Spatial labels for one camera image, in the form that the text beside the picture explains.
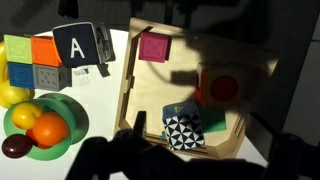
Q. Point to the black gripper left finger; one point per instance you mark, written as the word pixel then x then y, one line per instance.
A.
pixel 93 156

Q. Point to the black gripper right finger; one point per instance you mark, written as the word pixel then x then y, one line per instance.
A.
pixel 293 156

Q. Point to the black white triangle soft block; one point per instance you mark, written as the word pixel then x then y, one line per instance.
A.
pixel 183 131

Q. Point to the small grey block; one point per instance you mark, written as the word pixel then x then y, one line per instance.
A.
pixel 50 77

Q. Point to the multicolour soft block orange circle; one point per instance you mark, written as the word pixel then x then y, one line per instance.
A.
pixel 226 87

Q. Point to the light wooden tray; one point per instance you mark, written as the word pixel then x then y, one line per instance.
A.
pixel 156 83

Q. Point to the navy soft block letter A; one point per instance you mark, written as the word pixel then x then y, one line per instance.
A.
pixel 76 45

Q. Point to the small orange block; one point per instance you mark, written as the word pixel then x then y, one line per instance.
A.
pixel 45 51

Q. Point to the small magenta block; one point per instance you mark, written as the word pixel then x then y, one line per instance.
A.
pixel 154 47

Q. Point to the orange toy fruit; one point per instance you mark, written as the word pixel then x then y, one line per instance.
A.
pixel 50 128

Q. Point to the blue tape piece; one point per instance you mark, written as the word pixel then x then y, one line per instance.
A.
pixel 162 135

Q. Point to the dark purple toy plum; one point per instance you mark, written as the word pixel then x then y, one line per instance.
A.
pixel 16 146

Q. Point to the small yellow toy fruit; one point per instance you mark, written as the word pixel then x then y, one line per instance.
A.
pixel 26 115

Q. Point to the yellow toy lemon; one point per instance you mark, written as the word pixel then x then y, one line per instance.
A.
pixel 11 95

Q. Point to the yellow toy banana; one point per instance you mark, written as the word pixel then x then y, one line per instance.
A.
pixel 2 61

